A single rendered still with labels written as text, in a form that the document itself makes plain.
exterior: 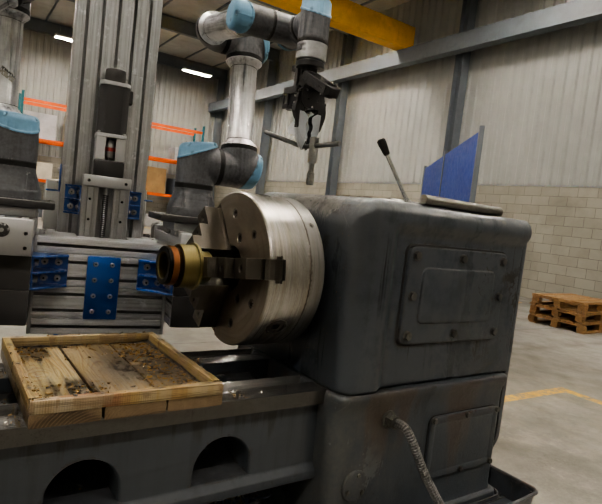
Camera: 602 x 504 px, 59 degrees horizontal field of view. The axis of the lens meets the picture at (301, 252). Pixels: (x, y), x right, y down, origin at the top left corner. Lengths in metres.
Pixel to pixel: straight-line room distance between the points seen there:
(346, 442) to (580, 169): 11.27
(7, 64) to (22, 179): 0.35
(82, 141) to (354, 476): 1.23
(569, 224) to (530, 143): 2.06
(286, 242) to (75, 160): 0.96
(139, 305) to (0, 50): 0.80
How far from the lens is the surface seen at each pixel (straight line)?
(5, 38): 1.77
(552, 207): 12.25
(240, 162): 1.67
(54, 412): 0.86
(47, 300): 1.59
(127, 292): 1.60
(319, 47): 1.36
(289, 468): 1.12
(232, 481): 1.06
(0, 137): 1.59
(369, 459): 1.18
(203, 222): 1.13
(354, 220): 1.02
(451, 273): 1.21
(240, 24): 1.41
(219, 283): 1.09
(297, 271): 0.99
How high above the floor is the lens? 1.20
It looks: 4 degrees down
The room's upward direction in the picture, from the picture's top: 7 degrees clockwise
